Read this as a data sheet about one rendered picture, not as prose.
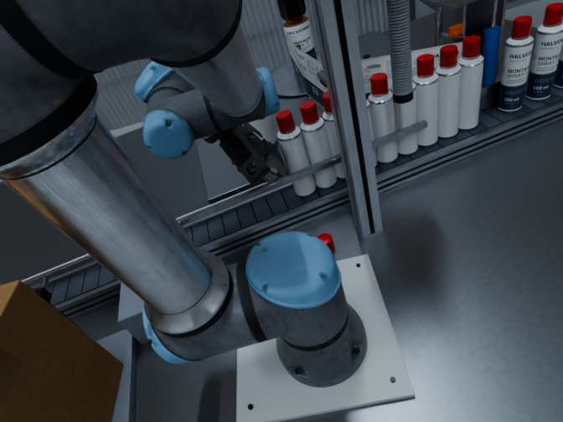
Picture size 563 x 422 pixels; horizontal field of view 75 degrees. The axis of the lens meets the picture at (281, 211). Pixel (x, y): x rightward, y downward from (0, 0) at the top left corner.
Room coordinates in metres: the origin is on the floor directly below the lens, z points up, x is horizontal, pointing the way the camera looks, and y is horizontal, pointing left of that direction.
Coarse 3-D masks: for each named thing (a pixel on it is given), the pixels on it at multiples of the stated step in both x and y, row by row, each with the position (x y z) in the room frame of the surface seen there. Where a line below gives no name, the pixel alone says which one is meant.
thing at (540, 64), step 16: (560, 16) 0.69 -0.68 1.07; (544, 32) 0.70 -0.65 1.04; (560, 32) 0.68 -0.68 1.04; (544, 48) 0.69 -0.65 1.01; (560, 48) 0.68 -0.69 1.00; (544, 64) 0.69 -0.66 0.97; (528, 80) 0.72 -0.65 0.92; (544, 80) 0.68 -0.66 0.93; (528, 96) 0.71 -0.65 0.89; (544, 96) 0.68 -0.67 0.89
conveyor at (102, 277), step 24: (552, 96) 0.68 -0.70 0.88; (480, 120) 0.70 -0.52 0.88; (504, 120) 0.66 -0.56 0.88; (384, 168) 0.65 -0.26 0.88; (288, 192) 0.69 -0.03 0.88; (216, 216) 0.70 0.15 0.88; (240, 216) 0.67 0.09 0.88; (264, 216) 0.64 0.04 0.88; (96, 264) 0.69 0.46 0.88; (48, 288) 0.67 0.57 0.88; (72, 288) 0.64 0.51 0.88; (96, 288) 0.62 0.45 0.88
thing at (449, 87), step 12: (444, 48) 0.70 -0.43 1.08; (456, 48) 0.68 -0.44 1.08; (444, 60) 0.69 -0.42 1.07; (456, 60) 0.68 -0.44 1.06; (444, 72) 0.68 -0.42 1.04; (456, 72) 0.67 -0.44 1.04; (444, 84) 0.68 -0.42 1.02; (456, 84) 0.67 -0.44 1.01; (444, 96) 0.68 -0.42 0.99; (456, 96) 0.67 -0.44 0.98; (444, 108) 0.68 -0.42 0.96; (456, 108) 0.67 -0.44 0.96; (444, 120) 0.68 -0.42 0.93; (456, 120) 0.67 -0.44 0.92; (444, 132) 0.68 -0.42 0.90; (456, 132) 0.67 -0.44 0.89
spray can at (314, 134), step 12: (300, 108) 0.68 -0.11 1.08; (312, 108) 0.66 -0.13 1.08; (312, 120) 0.66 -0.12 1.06; (312, 132) 0.65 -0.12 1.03; (324, 132) 0.66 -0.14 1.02; (312, 144) 0.66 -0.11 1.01; (324, 144) 0.66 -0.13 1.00; (312, 156) 0.66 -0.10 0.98; (324, 156) 0.65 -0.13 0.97; (324, 168) 0.65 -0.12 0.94; (324, 180) 0.65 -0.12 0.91; (336, 180) 0.66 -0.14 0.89
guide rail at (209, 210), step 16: (416, 128) 0.65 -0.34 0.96; (384, 144) 0.65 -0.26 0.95; (336, 160) 0.64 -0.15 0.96; (288, 176) 0.64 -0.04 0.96; (304, 176) 0.64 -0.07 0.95; (256, 192) 0.63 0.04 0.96; (208, 208) 0.63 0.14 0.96; (224, 208) 0.63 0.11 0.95; (48, 272) 0.62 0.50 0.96; (64, 272) 0.61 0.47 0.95
